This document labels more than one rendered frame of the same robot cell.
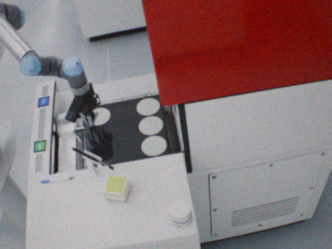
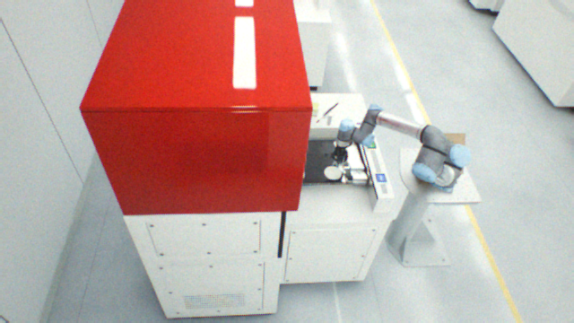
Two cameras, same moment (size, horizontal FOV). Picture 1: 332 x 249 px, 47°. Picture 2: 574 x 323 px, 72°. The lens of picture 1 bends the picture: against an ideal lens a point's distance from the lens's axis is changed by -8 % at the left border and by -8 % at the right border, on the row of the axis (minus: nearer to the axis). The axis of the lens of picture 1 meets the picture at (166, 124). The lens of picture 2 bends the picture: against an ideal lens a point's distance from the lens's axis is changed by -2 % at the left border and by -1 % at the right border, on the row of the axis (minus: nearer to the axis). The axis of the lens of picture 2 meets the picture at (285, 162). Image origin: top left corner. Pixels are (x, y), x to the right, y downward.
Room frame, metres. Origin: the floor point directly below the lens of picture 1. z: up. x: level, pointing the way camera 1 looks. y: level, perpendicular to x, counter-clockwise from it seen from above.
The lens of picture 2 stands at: (2.73, -0.21, 2.66)
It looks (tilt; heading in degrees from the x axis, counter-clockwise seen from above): 48 degrees down; 172
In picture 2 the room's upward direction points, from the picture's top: 5 degrees clockwise
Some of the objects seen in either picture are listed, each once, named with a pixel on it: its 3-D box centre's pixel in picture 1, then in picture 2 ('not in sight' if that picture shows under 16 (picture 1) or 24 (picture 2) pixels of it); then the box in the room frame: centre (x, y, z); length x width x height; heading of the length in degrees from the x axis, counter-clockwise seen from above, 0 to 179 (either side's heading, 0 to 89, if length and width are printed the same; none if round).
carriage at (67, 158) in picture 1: (68, 148); (353, 161); (1.12, 0.44, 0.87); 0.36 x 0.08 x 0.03; 0
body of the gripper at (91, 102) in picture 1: (85, 98); (340, 151); (1.21, 0.30, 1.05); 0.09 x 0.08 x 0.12; 143
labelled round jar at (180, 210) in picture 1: (181, 214); not in sight; (0.64, 0.00, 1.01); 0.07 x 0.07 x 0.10
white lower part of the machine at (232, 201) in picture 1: (242, 141); (221, 234); (1.33, -0.39, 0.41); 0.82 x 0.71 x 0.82; 0
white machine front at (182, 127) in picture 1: (168, 68); (277, 171); (1.33, -0.05, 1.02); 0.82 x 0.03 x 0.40; 0
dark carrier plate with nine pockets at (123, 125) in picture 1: (125, 130); (311, 160); (1.14, 0.17, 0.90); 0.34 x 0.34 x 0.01; 0
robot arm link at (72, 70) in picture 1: (73, 71); (346, 129); (1.21, 0.31, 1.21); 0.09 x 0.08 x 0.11; 55
